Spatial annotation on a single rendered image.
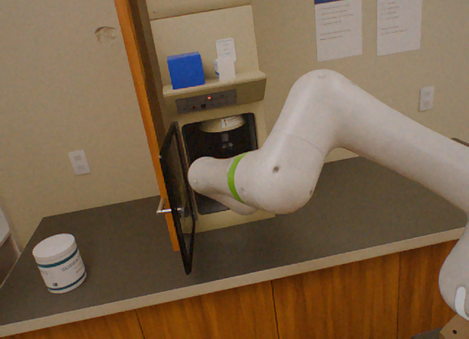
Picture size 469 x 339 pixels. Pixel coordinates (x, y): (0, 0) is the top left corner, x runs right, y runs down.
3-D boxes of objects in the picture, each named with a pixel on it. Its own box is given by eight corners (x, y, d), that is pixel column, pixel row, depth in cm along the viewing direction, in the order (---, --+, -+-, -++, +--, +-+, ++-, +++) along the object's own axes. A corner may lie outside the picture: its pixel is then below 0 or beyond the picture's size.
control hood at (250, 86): (168, 115, 130) (162, 86, 126) (262, 98, 132) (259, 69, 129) (168, 124, 119) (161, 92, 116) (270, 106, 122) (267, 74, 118)
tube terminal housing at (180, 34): (190, 203, 171) (152, 19, 141) (261, 189, 174) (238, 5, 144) (193, 233, 148) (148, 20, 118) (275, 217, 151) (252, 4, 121)
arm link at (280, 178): (341, 164, 67) (287, 127, 63) (310, 231, 65) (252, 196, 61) (289, 165, 84) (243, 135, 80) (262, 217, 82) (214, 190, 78)
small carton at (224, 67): (216, 78, 124) (213, 59, 122) (231, 75, 125) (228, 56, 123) (220, 80, 120) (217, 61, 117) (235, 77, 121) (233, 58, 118)
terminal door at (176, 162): (195, 224, 145) (174, 121, 129) (189, 277, 117) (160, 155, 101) (193, 224, 145) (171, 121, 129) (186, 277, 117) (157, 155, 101)
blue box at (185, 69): (172, 84, 126) (166, 56, 122) (202, 79, 126) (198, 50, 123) (172, 90, 116) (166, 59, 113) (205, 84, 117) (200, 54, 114)
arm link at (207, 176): (264, 214, 82) (285, 168, 84) (218, 190, 78) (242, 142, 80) (209, 200, 116) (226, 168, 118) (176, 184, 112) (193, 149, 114)
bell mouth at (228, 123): (196, 121, 152) (194, 108, 150) (241, 113, 153) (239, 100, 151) (200, 135, 135) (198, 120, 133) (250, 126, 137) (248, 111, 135)
